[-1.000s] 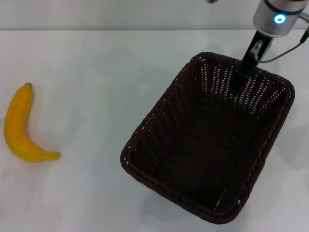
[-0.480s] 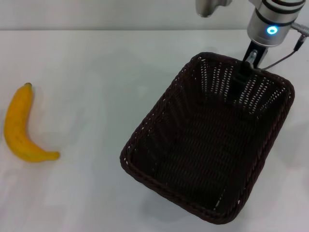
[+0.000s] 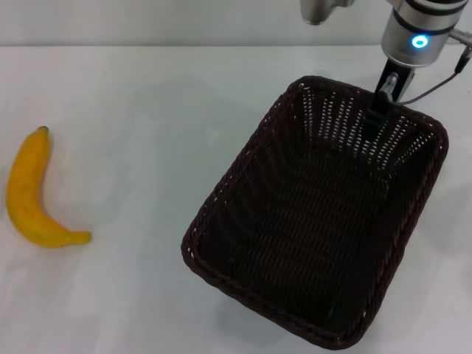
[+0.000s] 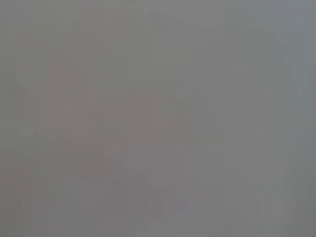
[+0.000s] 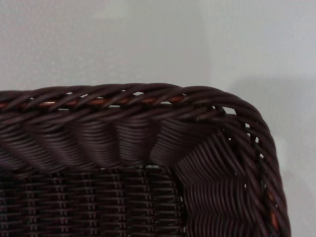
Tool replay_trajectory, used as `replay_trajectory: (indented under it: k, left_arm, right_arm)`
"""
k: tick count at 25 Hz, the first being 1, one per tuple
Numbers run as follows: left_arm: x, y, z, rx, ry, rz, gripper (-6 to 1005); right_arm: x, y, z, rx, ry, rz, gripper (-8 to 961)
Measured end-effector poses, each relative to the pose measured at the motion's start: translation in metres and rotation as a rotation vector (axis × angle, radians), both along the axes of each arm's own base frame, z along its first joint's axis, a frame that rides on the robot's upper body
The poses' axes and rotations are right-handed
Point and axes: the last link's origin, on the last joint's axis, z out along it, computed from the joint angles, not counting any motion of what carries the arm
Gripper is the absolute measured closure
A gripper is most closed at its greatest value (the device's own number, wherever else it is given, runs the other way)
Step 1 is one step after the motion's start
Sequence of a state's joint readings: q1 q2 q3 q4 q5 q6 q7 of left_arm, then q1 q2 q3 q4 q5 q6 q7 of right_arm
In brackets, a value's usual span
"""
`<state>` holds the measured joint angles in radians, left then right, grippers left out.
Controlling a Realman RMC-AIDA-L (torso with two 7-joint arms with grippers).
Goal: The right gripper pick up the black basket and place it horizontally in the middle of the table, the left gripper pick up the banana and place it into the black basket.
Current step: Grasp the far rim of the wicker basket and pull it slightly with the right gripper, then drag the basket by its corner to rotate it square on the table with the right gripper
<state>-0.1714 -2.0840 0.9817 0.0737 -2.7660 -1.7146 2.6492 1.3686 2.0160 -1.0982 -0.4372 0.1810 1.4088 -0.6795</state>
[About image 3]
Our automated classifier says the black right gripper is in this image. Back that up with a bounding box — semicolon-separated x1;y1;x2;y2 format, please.
362;58;416;145

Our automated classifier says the dark brown wicker basket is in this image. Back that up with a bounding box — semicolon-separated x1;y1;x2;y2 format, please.
180;74;450;350

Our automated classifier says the yellow banana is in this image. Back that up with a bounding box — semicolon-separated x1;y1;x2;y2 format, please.
5;125;92;248

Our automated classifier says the thin black cable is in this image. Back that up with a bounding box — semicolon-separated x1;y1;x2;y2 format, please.
397;29;472;105

